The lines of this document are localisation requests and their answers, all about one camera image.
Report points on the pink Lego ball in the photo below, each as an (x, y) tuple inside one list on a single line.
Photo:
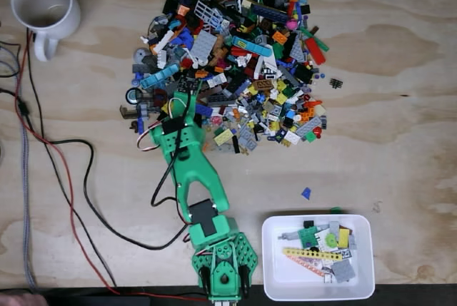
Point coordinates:
[(292, 24)]

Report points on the small black Lego grille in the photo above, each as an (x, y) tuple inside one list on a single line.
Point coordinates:
[(335, 83)]

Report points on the small grey Lego tile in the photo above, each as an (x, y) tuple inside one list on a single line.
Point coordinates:
[(333, 227)]

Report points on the white ceramic mug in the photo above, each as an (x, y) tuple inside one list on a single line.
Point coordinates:
[(46, 3)]

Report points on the grey studded Lego plate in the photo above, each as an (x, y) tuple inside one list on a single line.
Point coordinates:
[(343, 270)]

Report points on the dark grey long Lego brick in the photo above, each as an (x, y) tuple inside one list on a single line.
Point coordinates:
[(218, 98)]

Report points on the small camera circuit board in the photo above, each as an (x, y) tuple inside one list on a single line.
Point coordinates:
[(187, 85)]

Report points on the yellow rounded Lego brick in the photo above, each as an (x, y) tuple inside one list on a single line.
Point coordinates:
[(166, 108)]

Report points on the small green Lego plate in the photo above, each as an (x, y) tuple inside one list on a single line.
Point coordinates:
[(310, 136)]

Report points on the yellow long Technic beam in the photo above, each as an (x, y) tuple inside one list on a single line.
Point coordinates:
[(312, 254)]

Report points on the grey long Lego axle piece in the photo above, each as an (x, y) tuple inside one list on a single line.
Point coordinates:
[(289, 236)]

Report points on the red long Lego slope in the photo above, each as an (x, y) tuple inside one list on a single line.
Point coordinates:
[(316, 51)]

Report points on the blue minifigure torso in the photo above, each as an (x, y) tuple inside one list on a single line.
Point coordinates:
[(290, 115)]

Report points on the lime green Lego gear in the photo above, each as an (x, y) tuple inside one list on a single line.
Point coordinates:
[(330, 240)]

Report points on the dark blue long plate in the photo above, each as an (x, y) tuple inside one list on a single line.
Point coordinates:
[(269, 13)]

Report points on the grey long Lego slab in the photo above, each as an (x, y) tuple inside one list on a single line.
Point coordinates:
[(171, 88)]

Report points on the white plastic bin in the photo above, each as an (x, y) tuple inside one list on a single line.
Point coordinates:
[(285, 284)]

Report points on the orange Lego brick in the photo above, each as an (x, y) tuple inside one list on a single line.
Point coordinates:
[(281, 37)]

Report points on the small orange grille tile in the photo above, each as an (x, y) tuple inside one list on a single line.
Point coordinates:
[(206, 147)]

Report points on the yellow two-by-two Lego brick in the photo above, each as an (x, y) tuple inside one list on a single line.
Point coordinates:
[(281, 98)]

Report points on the white Lego lattice fence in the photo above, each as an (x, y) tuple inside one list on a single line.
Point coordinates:
[(206, 11)]

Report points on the white two-by-two Lego plate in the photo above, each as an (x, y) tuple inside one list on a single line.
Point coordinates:
[(292, 137)]

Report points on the person's hand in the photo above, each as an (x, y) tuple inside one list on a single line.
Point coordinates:
[(21, 300)]

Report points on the grey Lego wedge plate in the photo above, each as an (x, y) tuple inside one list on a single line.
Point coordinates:
[(297, 51)]

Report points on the pale yellow Lego plate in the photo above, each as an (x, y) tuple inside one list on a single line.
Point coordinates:
[(224, 137)]

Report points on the salmon long Technic beam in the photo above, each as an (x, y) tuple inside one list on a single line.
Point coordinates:
[(307, 264)]

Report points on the grey round Lego piece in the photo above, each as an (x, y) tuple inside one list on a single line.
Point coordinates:
[(140, 54)]

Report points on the black Lego bar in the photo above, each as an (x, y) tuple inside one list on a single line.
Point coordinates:
[(236, 144)]

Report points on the small green Lego piece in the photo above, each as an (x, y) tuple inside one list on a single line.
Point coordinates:
[(335, 209)]

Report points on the brown Lego bracket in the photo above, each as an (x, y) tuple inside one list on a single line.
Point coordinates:
[(125, 111)]

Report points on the navy printed Lego tile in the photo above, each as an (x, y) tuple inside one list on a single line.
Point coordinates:
[(281, 136)]

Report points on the orange Lego cylinder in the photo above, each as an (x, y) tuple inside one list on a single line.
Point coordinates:
[(236, 113)]

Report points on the black Lego wheel teal hub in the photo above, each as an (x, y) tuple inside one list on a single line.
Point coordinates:
[(133, 96)]

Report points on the large grey Lego plate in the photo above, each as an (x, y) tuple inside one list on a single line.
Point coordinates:
[(203, 46)]

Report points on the grey two-by-two Lego plate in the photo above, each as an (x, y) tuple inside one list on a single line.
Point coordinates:
[(245, 139), (252, 146)]

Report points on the azure printed long plate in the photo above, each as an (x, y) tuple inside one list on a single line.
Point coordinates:
[(251, 46)]

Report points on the small yellow Lego plate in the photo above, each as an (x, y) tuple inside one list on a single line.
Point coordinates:
[(343, 237)]

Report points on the pink round Lego plate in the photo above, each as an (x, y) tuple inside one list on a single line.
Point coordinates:
[(216, 120)]

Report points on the blue two-by-six Lego plate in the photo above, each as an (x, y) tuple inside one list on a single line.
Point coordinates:
[(204, 110)]

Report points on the teal long Lego piece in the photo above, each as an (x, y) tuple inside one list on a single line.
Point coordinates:
[(159, 76)]

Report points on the small blue Lego wedge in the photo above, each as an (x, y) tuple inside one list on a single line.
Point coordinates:
[(306, 193)]

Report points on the grey two-by-six Lego plate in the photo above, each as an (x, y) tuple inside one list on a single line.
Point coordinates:
[(308, 127)]

